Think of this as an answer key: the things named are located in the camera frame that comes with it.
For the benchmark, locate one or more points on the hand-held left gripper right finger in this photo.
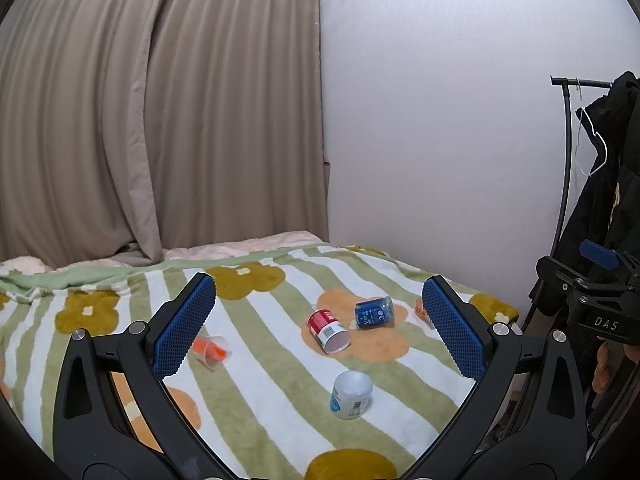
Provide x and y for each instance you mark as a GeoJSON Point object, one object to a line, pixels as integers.
{"type": "Point", "coordinates": [452, 330]}

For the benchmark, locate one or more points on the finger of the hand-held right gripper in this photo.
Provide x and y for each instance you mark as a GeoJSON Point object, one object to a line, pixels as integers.
{"type": "Point", "coordinates": [557, 272]}
{"type": "Point", "coordinates": [597, 255]}

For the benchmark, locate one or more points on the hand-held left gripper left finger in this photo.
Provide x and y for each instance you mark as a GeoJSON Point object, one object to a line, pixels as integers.
{"type": "Point", "coordinates": [184, 327]}

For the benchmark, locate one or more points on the orange patterned cup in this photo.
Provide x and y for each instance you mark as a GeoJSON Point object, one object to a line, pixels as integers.
{"type": "Point", "coordinates": [421, 310]}

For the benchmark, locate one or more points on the clear plastic cup orange inside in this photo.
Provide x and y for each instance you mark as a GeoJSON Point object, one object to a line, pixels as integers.
{"type": "Point", "coordinates": [212, 351]}

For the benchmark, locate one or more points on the blue paper cup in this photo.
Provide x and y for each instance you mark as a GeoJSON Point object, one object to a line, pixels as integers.
{"type": "Point", "coordinates": [374, 313]}

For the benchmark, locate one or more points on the white cup with blue label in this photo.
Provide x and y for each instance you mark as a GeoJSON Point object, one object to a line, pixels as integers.
{"type": "Point", "coordinates": [351, 395]}

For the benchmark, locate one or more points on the red paper cup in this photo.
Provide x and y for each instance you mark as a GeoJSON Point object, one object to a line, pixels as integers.
{"type": "Point", "coordinates": [327, 331]}

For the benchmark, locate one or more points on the person's right hand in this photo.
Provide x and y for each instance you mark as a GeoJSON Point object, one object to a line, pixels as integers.
{"type": "Point", "coordinates": [606, 367]}

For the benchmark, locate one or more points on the black jacket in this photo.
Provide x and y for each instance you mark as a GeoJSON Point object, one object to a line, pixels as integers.
{"type": "Point", "coordinates": [607, 185]}

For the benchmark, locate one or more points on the black clothes rack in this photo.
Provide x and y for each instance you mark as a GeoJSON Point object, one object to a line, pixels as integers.
{"type": "Point", "coordinates": [568, 160]}

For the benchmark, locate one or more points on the floral striped blanket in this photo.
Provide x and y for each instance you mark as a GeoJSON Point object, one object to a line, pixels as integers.
{"type": "Point", "coordinates": [280, 390]}

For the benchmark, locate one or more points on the beige curtain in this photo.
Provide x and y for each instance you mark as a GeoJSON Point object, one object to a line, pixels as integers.
{"type": "Point", "coordinates": [150, 110]}

